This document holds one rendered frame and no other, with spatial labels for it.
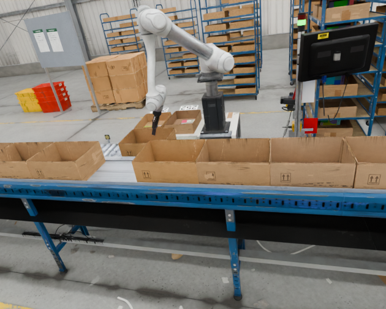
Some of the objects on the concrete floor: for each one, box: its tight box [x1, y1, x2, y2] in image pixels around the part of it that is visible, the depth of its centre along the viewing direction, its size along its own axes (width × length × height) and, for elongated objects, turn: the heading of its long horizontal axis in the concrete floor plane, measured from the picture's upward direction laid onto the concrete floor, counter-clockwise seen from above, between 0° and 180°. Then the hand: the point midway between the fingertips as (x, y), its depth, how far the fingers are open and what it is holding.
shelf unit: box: [302, 0, 386, 139], centre depth 274 cm, size 98×49×196 cm, turn 0°
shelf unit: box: [156, 0, 201, 80], centre depth 775 cm, size 98×49×196 cm, turn 89°
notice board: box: [23, 10, 109, 120], centre depth 578 cm, size 130×50×205 cm, turn 78°
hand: (154, 130), depth 241 cm, fingers closed
